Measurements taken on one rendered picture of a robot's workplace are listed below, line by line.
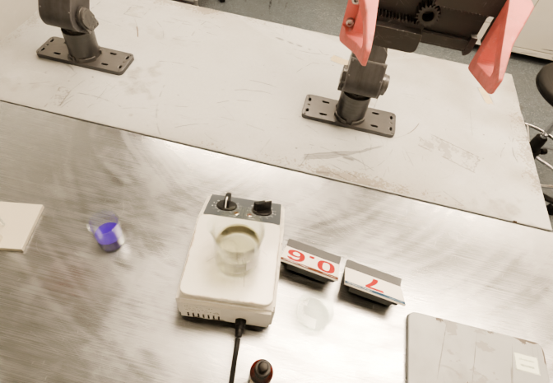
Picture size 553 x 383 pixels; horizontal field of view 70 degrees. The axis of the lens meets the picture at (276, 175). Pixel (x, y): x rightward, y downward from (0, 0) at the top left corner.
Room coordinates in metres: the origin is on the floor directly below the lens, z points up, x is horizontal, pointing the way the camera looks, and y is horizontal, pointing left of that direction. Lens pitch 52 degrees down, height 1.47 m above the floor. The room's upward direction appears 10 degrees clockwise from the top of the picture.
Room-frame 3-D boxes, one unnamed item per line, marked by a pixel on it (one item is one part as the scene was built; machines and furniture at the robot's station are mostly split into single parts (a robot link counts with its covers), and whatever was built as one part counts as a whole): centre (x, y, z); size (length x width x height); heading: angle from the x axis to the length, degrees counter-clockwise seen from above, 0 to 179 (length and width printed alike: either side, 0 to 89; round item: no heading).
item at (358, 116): (0.64, -0.13, 0.94); 0.20 x 0.07 x 0.08; 85
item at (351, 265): (0.26, -0.17, 0.92); 0.09 x 0.06 x 0.04; 78
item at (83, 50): (0.70, 0.46, 0.94); 0.20 x 0.07 x 0.08; 85
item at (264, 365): (0.11, -0.02, 0.94); 0.03 x 0.03 x 0.07
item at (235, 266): (0.23, 0.04, 1.03); 0.07 x 0.06 x 0.08; 90
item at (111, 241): (0.27, 0.24, 0.93); 0.04 x 0.04 x 0.06
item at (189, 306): (0.26, 0.04, 0.94); 0.22 x 0.13 x 0.08; 1
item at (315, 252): (0.28, -0.08, 0.92); 0.09 x 0.06 x 0.04; 78
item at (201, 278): (0.23, 0.04, 0.98); 0.12 x 0.12 x 0.01; 1
